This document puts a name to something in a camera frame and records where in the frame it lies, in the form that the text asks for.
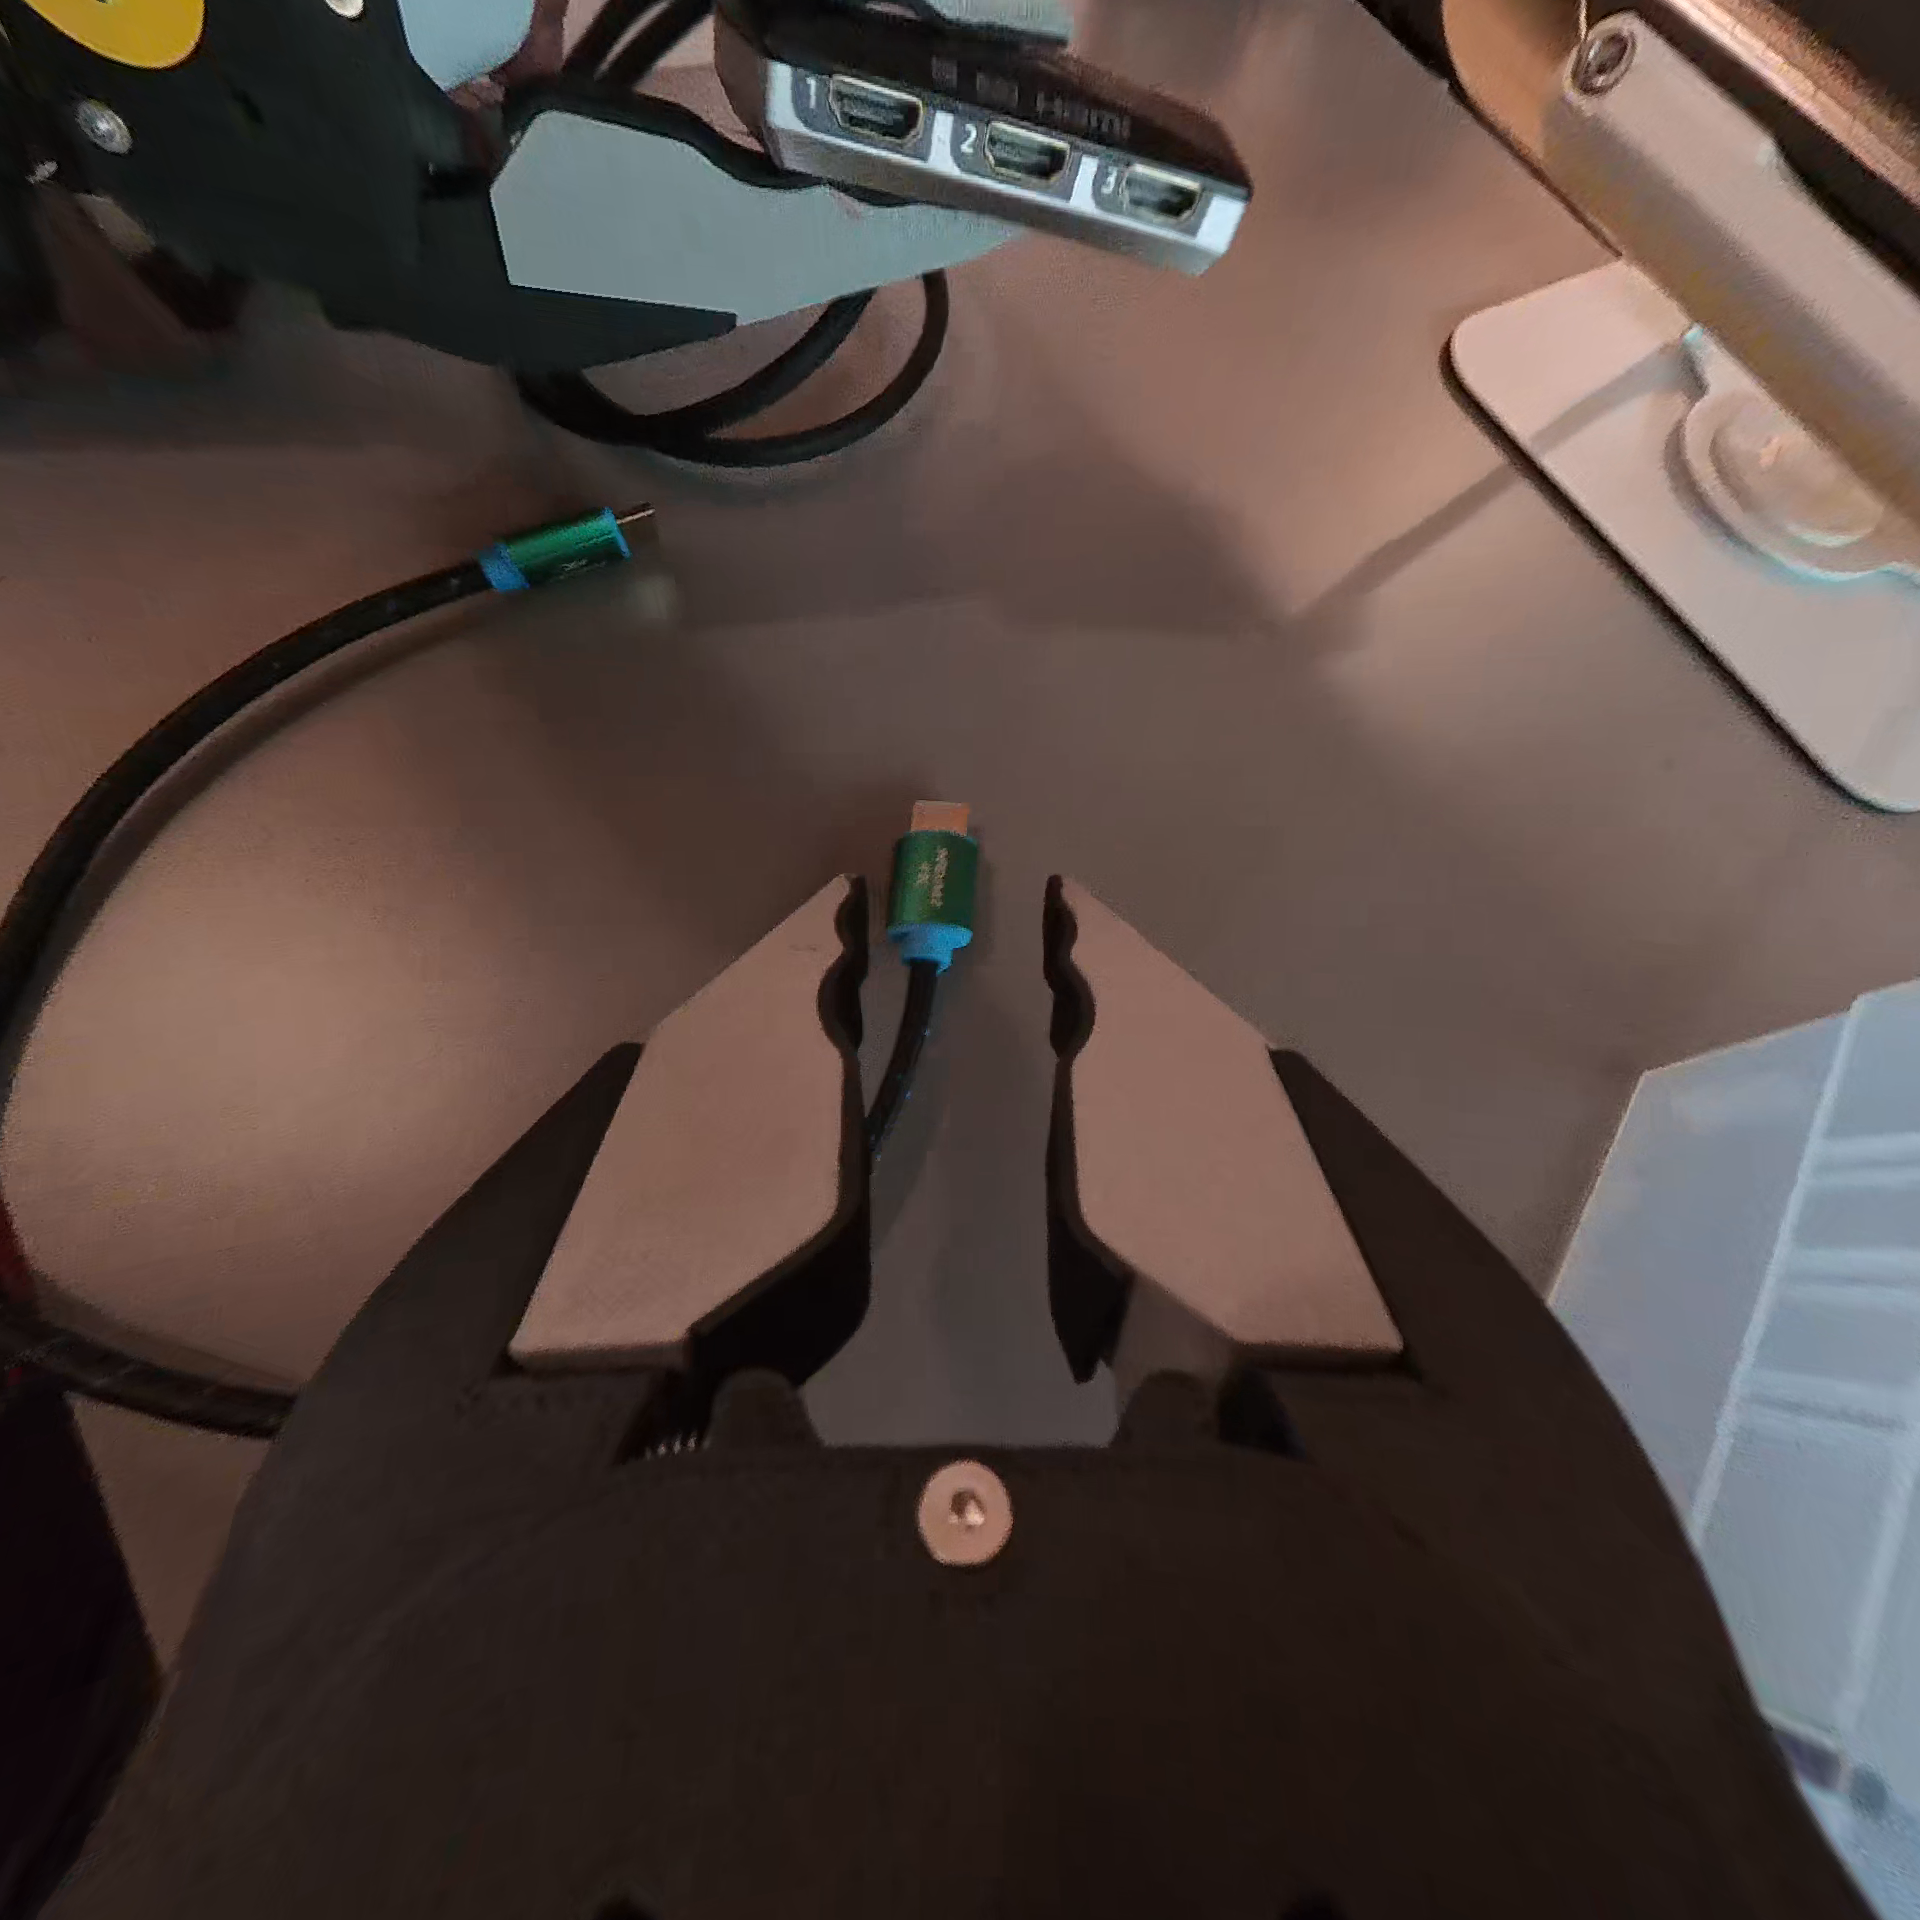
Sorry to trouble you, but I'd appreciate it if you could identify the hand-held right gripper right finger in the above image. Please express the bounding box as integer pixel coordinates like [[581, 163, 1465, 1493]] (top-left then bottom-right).
[[1043, 872, 1407, 1390]]

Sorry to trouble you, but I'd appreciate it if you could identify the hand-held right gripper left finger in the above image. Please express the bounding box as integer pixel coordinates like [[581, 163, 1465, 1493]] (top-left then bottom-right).
[[508, 872, 876, 1390]]

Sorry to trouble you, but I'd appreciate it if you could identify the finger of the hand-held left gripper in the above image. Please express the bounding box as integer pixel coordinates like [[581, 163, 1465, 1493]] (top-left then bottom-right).
[[486, 83, 1051, 324], [397, 0, 1077, 92]]

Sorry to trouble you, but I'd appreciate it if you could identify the translucent plastic box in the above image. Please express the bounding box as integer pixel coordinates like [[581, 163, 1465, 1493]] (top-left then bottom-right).
[[1546, 982, 1920, 1920]]

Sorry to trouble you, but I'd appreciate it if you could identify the black silver HDMI switch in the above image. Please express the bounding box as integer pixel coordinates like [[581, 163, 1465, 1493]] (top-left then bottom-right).
[[718, 0, 1254, 278]]

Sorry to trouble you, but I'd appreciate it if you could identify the green plug HDMI cable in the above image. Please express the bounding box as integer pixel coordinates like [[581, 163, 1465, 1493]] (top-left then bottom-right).
[[0, 503, 655, 1432], [861, 799, 985, 1167]]

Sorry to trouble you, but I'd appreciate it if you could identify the black braided switch cable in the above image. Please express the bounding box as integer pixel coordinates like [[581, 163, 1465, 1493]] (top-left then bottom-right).
[[516, 0, 950, 471]]

